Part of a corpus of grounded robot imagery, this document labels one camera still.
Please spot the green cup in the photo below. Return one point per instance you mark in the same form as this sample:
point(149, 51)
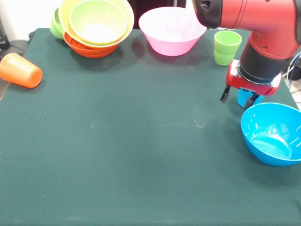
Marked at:
point(225, 54)

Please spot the small green bowl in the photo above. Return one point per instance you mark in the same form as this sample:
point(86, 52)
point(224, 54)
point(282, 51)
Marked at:
point(55, 28)

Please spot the large pink bowl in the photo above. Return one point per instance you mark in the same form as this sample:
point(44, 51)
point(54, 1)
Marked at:
point(172, 46)

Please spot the red-orange cup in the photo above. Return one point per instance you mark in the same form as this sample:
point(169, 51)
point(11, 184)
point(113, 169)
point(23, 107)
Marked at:
point(20, 70)

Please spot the large orange bowl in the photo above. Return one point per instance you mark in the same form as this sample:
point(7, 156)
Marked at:
point(64, 18)

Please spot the red-orange bowl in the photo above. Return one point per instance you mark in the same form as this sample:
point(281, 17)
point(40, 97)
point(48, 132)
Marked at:
point(91, 53)

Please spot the dark green tablecloth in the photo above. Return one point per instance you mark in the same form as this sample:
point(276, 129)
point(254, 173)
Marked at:
point(117, 164)

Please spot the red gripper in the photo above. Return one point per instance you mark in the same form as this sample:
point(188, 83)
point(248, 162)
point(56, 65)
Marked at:
point(254, 88)

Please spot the large green bowl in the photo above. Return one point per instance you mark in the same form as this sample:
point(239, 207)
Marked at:
point(98, 21)

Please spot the light blue cup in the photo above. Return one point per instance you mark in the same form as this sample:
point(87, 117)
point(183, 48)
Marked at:
point(242, 99)

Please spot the light blue bowl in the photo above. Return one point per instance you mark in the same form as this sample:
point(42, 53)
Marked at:
point(270, 131)

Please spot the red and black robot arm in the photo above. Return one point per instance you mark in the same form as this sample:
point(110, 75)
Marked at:
point(263, 63)

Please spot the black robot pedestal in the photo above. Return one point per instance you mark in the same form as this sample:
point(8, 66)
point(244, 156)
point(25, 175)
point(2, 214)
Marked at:
point(152, 7)

